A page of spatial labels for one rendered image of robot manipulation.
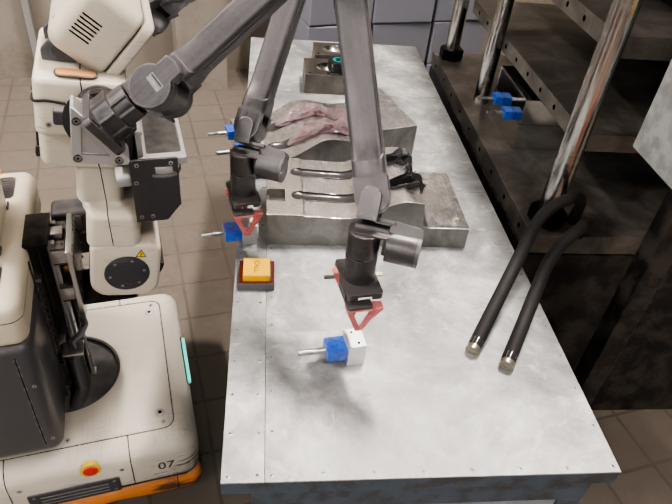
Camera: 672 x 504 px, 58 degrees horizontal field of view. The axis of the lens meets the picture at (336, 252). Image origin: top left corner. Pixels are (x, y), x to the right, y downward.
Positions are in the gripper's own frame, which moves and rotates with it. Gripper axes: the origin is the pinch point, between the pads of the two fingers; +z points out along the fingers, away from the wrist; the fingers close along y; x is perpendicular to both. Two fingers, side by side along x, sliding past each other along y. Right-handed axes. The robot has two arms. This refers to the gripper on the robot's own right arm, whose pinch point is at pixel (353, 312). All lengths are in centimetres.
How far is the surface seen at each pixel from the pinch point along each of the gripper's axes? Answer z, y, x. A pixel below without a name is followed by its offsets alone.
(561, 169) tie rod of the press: -5, 39, -65
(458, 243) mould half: 10.7, 30.7, -36.5
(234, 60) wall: 81, 330, -10
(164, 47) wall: 71, 327, 36
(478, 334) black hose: 9.0, -1.3, -27.5
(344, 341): 8.4, 0.4, 0.8
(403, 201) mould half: -1.4, 33.3, -20.8
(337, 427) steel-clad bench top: 12.7, -15.9, 5.7
